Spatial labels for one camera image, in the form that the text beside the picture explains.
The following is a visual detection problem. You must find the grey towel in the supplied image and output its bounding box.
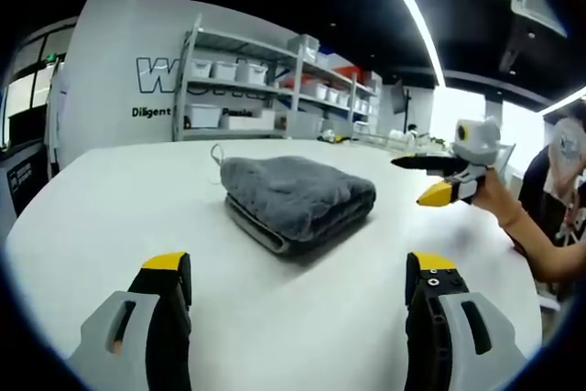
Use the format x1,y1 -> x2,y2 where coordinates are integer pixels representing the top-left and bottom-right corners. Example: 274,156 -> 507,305
210,143 -> 378,257

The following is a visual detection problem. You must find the person's right hand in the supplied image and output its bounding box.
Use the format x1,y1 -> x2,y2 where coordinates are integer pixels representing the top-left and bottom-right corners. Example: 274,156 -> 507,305
472,170 -> 524,229

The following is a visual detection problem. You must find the person's upper body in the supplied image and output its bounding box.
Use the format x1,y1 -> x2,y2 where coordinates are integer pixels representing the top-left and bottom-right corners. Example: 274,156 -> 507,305
516,100 -> 586,245

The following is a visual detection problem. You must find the short ceiling light strip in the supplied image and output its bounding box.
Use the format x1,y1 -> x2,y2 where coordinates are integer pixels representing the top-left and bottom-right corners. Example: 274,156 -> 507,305
539,85 -> 586,116

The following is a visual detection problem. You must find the long ceiling light strip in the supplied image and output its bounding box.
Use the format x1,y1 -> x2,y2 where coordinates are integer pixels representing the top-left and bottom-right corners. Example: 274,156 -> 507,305
367,0 -> 448,88

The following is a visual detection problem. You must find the grey metal shelving unit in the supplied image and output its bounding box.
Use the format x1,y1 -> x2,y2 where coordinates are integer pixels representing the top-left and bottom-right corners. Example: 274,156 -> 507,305
172,14 -> 384,143

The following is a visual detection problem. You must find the black cabinet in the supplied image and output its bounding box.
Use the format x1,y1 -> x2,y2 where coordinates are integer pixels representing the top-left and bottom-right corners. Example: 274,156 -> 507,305
0,141 -> 52,221

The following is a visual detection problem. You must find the row of white storage boxes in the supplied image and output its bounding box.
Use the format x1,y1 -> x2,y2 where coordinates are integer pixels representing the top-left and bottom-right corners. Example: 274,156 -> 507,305
185,33 -> 381,132

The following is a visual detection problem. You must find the black wall monitor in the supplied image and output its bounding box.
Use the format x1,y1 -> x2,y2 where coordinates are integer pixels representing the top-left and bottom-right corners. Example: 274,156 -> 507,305
390,79 -> 412,115

